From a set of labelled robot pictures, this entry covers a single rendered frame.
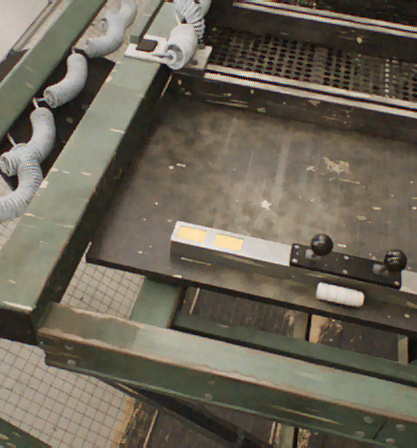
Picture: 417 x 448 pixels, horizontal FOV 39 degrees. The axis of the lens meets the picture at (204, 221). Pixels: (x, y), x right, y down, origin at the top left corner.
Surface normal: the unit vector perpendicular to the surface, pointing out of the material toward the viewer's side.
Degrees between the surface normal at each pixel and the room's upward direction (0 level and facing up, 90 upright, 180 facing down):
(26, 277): 59
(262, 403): 90
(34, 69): 90
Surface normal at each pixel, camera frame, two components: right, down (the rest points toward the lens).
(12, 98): 0.56, -0.48
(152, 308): 0.07, -0.69
